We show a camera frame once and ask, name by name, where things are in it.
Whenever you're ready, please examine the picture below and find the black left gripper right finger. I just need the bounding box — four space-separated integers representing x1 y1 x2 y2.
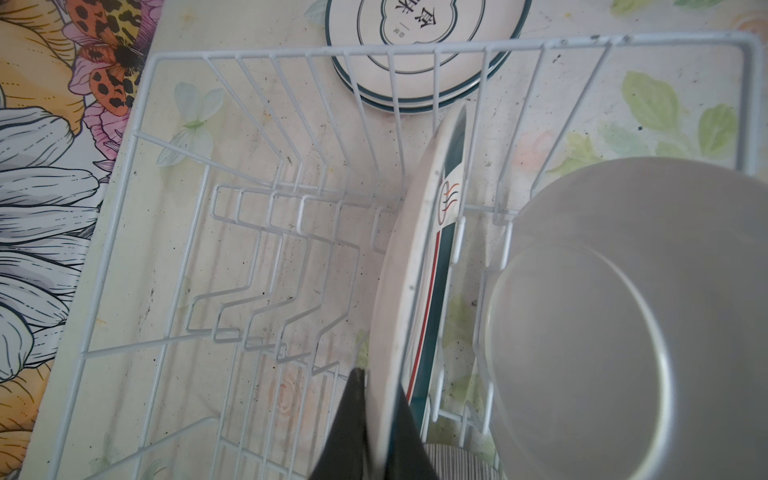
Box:
386 389 439 480

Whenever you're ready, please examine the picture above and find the white wire dish rack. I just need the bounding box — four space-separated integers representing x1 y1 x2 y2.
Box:
22 31 763 479

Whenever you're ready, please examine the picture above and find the green red plate with steam logo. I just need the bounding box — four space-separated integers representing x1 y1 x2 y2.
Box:
365 105 467 479

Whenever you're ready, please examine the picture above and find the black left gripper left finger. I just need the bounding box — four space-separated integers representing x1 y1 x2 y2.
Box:
309 368 366 480

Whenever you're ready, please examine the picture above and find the green red rimmed plate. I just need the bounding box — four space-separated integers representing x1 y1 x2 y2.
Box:
332 52 510 114

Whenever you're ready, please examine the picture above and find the white upturned ceramic bowl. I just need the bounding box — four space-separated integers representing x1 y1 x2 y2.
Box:
479 157 767 479

